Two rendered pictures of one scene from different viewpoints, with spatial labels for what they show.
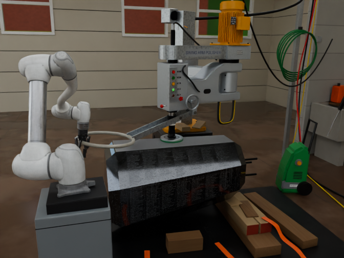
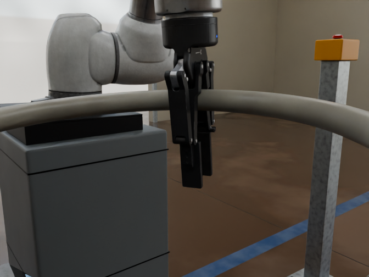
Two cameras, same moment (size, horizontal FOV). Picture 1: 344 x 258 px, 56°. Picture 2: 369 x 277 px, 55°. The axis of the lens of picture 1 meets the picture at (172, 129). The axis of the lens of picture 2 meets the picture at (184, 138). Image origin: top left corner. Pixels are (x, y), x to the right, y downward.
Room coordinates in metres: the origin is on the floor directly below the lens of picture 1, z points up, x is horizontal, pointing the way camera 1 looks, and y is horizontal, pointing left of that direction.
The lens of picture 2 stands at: (2.87, 0.51, 1.00)
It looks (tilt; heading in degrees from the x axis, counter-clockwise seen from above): 12 degrees down; 159
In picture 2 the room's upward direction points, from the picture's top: straight up
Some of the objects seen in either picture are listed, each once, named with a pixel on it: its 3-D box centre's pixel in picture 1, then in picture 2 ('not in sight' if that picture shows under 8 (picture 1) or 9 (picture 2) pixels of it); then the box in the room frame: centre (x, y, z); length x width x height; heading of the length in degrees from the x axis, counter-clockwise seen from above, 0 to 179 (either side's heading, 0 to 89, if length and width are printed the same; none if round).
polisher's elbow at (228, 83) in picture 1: (227, 81); not in sight; (3.27, -0.56, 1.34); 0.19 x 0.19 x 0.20
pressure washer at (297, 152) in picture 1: (295, 155); not in sight; (3.62, -1.48, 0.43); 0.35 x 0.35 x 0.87; 88
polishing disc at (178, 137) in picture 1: (171, 137); not in sight; (2.92, 0.00, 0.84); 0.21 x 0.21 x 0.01
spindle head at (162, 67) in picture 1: (179, 87); not in sight; (2.97, -0.07, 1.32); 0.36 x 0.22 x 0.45; 122
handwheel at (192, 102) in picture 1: (190, 101); not in sight; (2.88, -0.16, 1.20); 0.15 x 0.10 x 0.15; 122
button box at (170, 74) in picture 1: (172, 83); not in sight; (2.79, 0.00, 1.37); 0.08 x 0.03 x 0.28; 122
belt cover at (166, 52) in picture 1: (204, 54); not in sight; (3.11, -0.30, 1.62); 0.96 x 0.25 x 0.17; 122
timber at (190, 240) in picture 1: (184, 241); not in sight; (2.40, -0.12, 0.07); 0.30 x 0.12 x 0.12; 101
